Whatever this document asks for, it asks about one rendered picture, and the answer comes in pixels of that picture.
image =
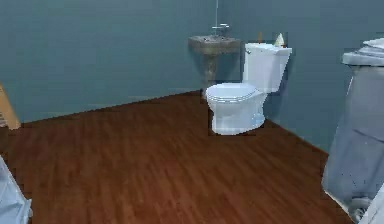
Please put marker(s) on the silver sink faucet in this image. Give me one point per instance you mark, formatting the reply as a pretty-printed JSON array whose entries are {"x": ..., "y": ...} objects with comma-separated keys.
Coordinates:
[{"x": 220, "y": 27}]

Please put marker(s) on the tan wooden furniture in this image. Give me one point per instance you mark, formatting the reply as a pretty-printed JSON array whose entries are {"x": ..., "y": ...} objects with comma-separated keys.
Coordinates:
[{"x": 7, "y": 111}]

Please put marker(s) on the small orange bottle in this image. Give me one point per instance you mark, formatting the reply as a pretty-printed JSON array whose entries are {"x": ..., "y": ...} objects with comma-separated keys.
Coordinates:
[{"x": 259, "y": 37}]

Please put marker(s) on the pale cone-shaped object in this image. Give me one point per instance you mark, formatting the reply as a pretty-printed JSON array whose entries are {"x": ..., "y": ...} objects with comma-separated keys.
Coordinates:
[{"x": 279, "y": 40}]

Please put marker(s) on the pale blue white object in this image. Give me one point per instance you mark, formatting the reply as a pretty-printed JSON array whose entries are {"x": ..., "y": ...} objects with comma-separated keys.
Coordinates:
[{"x": 11, "y": 200}]

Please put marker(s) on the grey stone pedestal sink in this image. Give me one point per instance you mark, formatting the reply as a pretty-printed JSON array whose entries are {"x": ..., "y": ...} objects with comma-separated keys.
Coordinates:
[{"x": 213, "y": 46}]

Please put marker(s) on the white toilet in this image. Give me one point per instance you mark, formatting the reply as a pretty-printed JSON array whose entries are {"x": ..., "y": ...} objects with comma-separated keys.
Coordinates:
[{"x": 246, "y": 96}]

